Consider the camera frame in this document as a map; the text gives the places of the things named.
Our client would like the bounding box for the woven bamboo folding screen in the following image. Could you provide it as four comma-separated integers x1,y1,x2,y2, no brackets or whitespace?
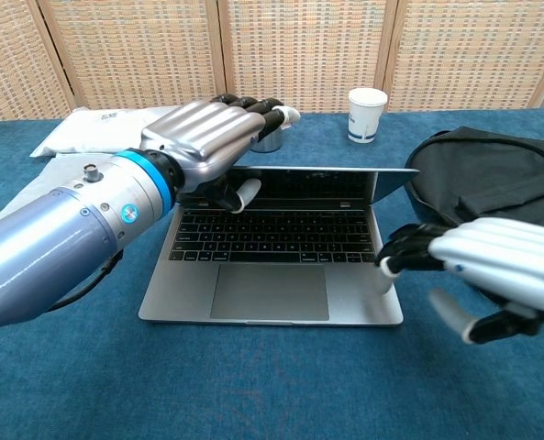
0,0,544,125

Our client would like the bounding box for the silver grey laptop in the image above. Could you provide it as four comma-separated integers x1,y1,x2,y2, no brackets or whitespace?
138,165,421,327

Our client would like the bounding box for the white plastic package with label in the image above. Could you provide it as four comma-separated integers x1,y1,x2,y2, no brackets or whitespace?
28,104,188,160

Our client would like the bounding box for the white paper cup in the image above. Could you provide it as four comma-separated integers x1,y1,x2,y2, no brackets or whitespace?
347,87,389,145

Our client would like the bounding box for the grey clothing in clear bag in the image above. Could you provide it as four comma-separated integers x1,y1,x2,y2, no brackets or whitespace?
0,152,139,229

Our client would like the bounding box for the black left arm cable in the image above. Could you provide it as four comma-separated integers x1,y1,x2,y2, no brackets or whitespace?
41,249,125,314

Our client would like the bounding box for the black backpack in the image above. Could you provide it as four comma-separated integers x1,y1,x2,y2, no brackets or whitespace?
404,126,544,299

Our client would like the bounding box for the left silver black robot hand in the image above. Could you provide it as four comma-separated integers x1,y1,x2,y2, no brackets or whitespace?
139,93,302,215

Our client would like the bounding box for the blue felt table cover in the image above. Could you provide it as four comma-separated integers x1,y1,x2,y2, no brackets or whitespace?
0,106,544,440

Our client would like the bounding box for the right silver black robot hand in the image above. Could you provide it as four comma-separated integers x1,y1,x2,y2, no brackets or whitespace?
374,216,544,346

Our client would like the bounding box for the stainless steel spouted mug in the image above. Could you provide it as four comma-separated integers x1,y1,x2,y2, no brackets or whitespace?
249,126,285,154

